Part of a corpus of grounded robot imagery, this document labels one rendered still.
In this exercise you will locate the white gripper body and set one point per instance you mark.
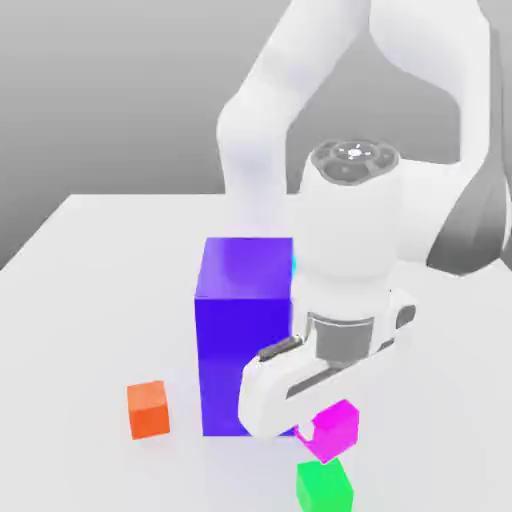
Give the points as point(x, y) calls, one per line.
point(266, 396)

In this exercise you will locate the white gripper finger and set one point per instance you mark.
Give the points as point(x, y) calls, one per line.
point(306, 430)

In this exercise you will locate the small magenta cube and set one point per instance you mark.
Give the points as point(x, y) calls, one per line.
point(336, 430)

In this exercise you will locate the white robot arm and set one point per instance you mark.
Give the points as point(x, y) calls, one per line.
point(344, 240)

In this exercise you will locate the small green cube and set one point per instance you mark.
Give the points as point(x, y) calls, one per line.
point(324, 486)

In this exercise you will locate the small orange cube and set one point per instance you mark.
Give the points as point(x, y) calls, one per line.
point(148, 410)

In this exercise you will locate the small cyan cube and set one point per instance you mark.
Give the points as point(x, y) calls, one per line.
point(293, 262)

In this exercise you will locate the large blue box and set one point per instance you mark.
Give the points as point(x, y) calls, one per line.
point(236, 320)

